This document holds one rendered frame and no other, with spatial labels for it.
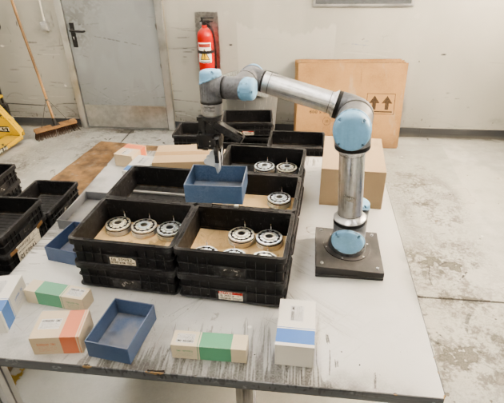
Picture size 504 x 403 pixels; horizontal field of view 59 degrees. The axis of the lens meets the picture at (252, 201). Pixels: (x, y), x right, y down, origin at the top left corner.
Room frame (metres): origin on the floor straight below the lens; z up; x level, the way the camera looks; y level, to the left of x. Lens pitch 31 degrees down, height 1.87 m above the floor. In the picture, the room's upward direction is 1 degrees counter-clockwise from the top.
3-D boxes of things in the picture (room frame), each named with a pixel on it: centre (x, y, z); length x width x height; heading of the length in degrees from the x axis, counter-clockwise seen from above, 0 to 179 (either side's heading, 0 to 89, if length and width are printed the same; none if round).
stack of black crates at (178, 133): (3.45, 0.42, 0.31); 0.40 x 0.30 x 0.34; 83
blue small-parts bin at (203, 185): (1.38, 0.12, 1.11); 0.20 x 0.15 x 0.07; 83
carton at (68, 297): (1.24, 0.72, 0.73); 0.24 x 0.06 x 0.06; 76
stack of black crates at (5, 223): (2.01, 1.36, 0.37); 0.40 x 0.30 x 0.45; 172
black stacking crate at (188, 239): (1.35, 0.06, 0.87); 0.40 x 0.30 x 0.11; 79
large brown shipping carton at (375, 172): (2.05, -0.52, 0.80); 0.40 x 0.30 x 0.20; 169
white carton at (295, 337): (1.03, -0.13, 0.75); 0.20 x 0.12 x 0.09; 172
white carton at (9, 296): (1.18, 0.91, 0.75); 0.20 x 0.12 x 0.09; 4
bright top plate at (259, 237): (1.40, -0.06, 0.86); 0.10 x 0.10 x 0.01
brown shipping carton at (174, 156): (2.18, 0.36, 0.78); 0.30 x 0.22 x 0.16; 91
